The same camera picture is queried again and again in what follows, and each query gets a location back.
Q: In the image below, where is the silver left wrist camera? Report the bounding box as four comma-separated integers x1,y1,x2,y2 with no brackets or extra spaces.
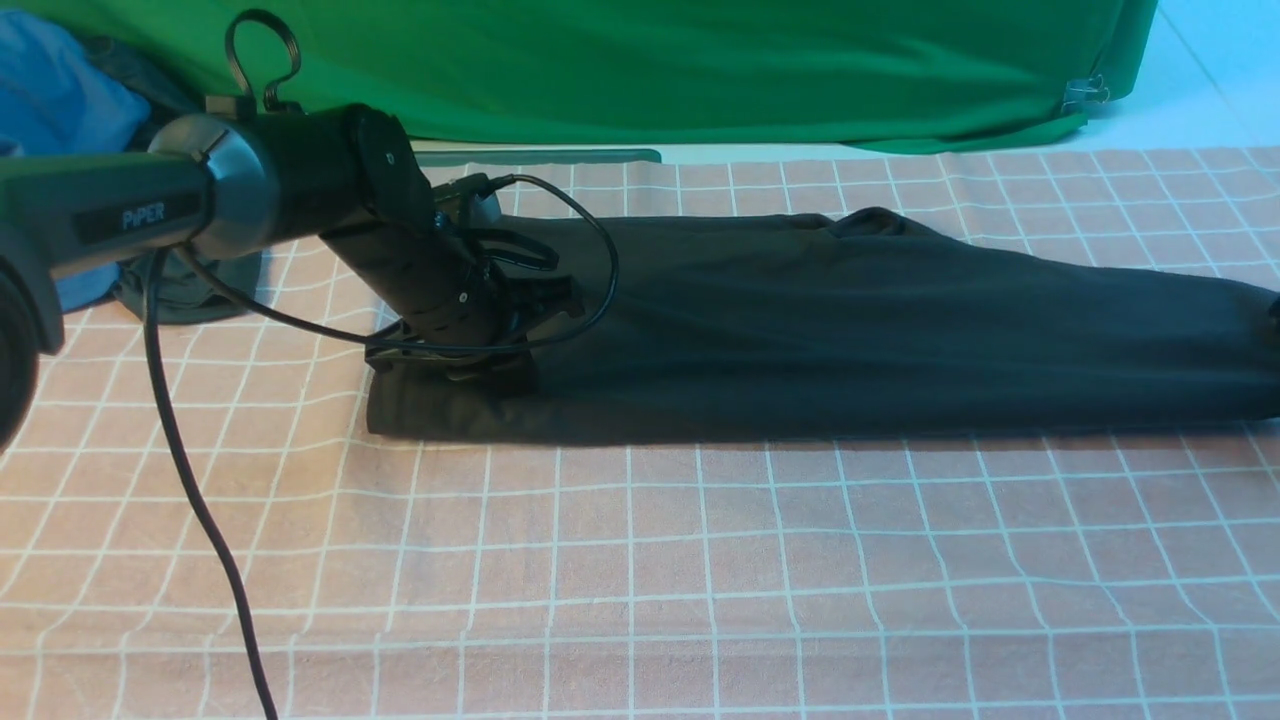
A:
433,174,503,229

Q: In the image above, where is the green backdrop cloth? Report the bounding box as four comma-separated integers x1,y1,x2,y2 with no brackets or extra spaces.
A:
0,0,1158,156

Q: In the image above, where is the metal binder clip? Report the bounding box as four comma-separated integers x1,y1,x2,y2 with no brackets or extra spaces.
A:
1060,74,1111,115

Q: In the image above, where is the dark gray long-sleeve top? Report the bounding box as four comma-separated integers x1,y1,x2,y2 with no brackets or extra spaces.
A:
366,208,1279,446

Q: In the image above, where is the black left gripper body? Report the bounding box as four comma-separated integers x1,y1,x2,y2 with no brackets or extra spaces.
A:
365,272,585,380

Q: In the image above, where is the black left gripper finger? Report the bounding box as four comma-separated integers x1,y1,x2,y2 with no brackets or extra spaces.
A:
445,360,539,398

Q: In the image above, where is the dark gray crumpled garment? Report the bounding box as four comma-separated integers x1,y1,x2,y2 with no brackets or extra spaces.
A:
84,36,264,325

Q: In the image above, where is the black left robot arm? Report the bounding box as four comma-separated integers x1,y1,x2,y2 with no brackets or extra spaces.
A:
3,104,585,443

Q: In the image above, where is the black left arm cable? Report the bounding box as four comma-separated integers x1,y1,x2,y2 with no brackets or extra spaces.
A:
143,8,621,720

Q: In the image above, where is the blue crumpled garment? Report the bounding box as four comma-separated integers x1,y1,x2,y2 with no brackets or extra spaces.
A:
0,12,151,313

